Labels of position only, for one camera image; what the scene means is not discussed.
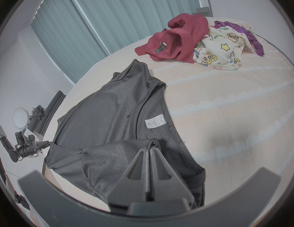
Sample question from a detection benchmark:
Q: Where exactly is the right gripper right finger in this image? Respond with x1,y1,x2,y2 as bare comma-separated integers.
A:
150,146,195,205

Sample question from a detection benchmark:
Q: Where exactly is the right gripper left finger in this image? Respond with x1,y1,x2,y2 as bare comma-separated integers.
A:
108,148,149,206

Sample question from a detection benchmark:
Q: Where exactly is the black T-shirt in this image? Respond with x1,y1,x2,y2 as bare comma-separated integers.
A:
44,59,207,209

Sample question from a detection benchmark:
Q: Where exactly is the bed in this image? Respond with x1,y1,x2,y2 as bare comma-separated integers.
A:
42,0,294,209

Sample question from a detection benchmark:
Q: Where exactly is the round white mirror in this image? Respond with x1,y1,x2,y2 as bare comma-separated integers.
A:
12,108,29,129

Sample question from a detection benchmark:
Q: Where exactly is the dark grey garment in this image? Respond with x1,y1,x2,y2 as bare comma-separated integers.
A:
29,105,45,121

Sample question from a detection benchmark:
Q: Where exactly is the blue-green curtain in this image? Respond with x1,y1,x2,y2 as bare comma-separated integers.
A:
66,0,202,57
31,0,110,85

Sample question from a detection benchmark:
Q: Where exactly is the dark red garment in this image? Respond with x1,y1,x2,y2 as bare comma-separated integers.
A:
135,13,209,64

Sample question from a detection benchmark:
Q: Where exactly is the white printed pyjama garment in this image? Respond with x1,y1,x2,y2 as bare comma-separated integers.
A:
193,26,254,71

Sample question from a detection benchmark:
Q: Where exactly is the purple garment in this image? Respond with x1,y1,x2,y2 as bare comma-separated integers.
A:
214,20,265,57

